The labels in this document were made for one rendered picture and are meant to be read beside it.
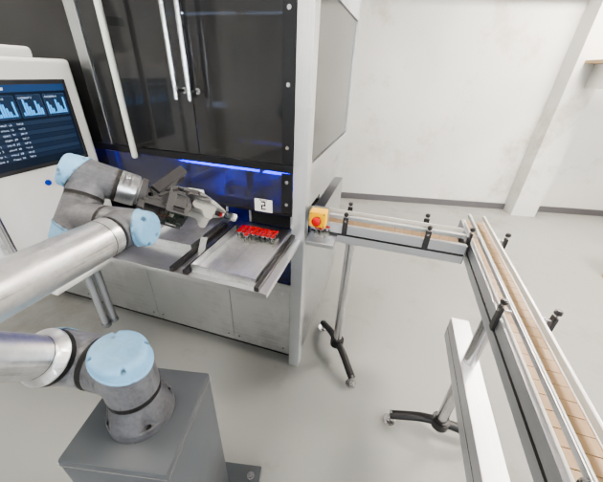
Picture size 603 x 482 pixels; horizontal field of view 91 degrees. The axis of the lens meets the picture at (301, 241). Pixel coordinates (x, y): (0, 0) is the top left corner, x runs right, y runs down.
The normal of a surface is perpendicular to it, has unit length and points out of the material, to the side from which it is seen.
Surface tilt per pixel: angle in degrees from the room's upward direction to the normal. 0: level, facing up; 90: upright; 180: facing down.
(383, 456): 0
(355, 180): 90
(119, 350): 8
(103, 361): 8
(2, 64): 90
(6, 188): 90
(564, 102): 90
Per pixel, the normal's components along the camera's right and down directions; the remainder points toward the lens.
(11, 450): 0.04, -0.87
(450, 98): -0.10, 0.49
